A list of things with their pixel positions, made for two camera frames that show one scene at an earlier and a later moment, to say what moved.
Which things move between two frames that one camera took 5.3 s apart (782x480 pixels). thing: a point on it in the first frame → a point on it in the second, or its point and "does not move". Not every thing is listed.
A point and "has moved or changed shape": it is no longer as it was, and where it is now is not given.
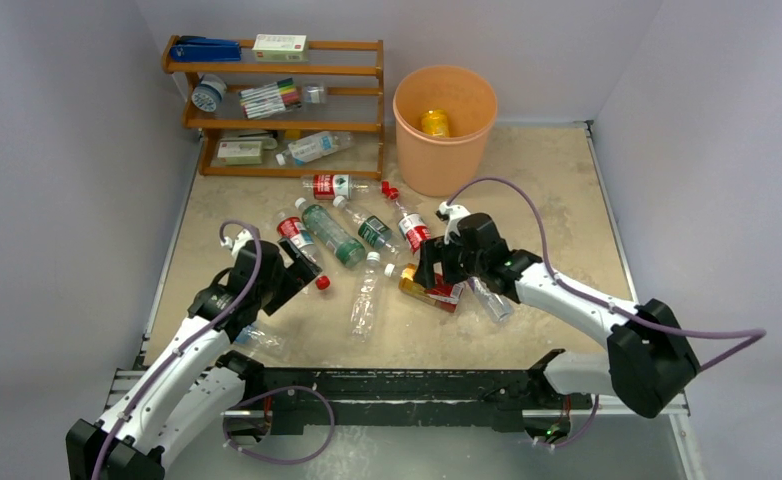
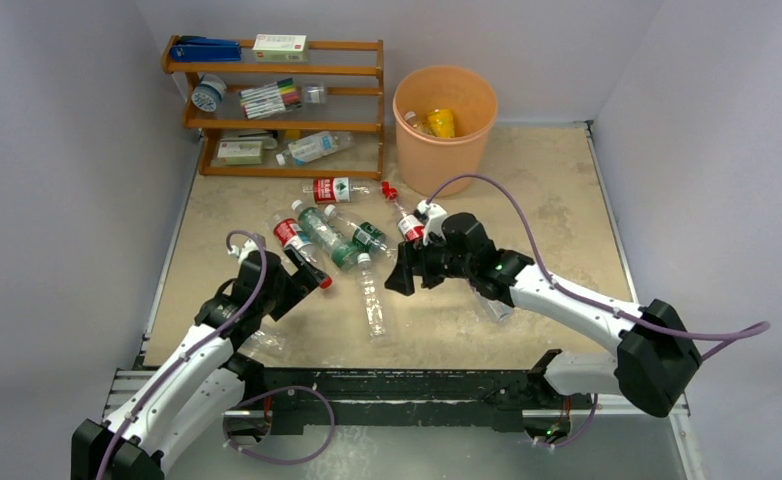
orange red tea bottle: (447, 297) → (421, 122)
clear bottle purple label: (500, 307) does not move
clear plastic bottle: (365, 298) has moved or changed shape
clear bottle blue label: (261, 340) does not move
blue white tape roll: (210, 91) does not move
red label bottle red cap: (412, 227) does not move
